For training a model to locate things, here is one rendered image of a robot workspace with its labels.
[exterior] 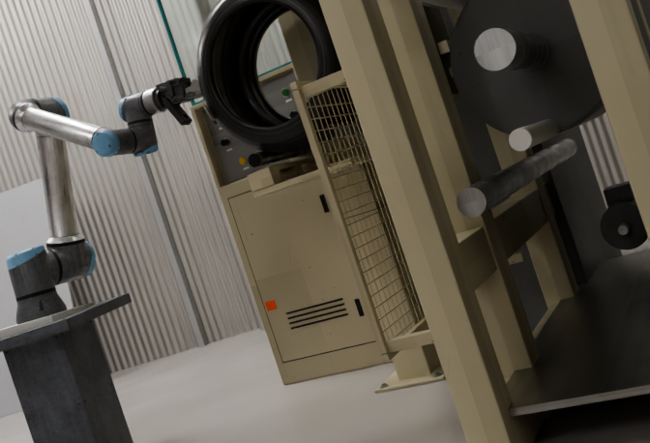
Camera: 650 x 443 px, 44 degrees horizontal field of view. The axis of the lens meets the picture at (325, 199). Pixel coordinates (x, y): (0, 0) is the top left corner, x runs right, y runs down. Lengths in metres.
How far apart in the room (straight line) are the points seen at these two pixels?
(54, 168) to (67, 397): 0.88
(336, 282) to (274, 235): 0.33
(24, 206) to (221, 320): 1.59
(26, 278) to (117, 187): 2.67
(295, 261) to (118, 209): 2.70
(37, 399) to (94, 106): 3.06
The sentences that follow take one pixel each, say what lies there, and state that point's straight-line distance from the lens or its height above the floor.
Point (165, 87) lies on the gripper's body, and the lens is 2.86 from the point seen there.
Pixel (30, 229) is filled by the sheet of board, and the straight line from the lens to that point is 5.90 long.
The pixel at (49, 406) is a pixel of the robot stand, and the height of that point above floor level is 0.30.
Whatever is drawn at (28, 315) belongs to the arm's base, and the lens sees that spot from 3.25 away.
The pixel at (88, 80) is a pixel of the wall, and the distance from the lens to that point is 5.95.
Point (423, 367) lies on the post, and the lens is 2.89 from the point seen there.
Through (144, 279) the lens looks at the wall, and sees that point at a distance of 5.84.
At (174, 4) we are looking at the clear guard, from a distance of 3.60.
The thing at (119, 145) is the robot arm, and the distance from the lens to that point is 2.82.
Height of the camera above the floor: 0.72
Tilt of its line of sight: level
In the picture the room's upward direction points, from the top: 19 degrees counter-clockwise
